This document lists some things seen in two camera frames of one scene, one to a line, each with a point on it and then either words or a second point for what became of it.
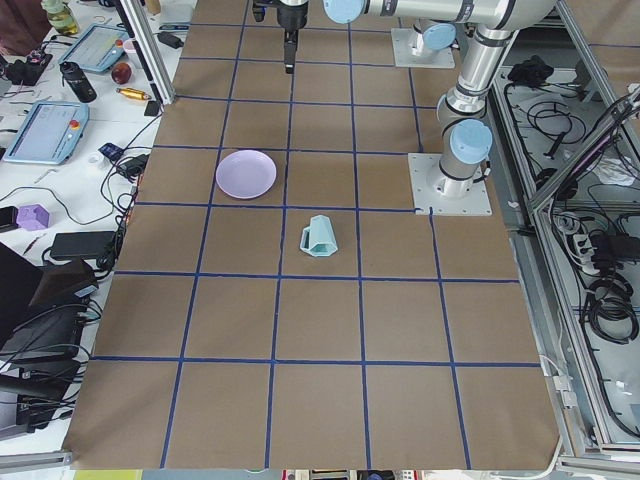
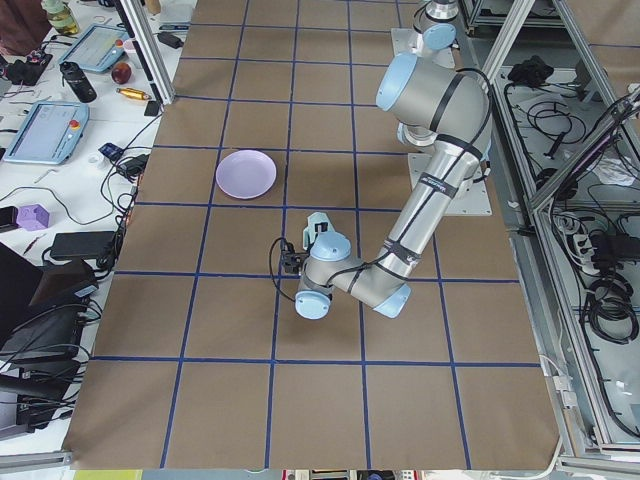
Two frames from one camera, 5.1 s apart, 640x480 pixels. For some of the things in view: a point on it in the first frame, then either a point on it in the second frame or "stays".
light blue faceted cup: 318,238 stays
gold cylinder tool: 134,93 stays
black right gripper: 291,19 -> 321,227
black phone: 152,108 stays
